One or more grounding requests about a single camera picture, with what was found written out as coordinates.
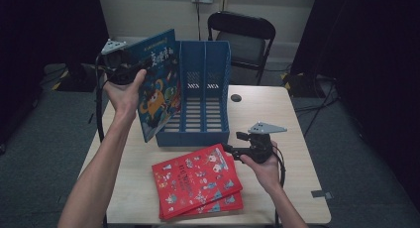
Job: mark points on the person's left hand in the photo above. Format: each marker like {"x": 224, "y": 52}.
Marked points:
{"x": 124, "y": 95}

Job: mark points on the black stand base yellow tape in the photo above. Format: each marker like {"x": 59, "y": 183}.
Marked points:
{"x": 298, "y": 86}
{"x": 77, "y": 79}

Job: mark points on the small black floor strip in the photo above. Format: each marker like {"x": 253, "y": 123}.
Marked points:
{"x": 90, "y": 118}

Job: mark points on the red illustrated picture book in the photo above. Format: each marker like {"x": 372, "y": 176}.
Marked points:
{"x": 231, "y": 205}
{"x": 194, "y": 181}

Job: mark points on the blue plastic file rack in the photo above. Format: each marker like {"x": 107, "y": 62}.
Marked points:
{"x": 211, "y": 66}

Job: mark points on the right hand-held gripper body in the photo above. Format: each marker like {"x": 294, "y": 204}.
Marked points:
{"x": 261, "y": 148}

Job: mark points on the grey tape strip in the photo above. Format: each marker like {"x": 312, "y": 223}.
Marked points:
{"x": 322, "y": 194}
{"x": 62, "y": 199}

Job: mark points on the black folding chair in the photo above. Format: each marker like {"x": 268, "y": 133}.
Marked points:
{"x": 244, "y": 46}

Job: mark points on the black curtain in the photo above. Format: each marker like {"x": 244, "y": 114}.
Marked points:
{"x": 39, "y": 39}
{"x": 373, "y": 56}

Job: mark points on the person's right hand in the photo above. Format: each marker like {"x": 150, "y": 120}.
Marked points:
{"x": 267, "y": 175}

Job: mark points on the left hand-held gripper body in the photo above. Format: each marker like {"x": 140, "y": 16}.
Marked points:
{"x": 117, "y": 64}

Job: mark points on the blue illustrated picture book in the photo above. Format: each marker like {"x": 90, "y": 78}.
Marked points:
{"x": 158, "y": 89}

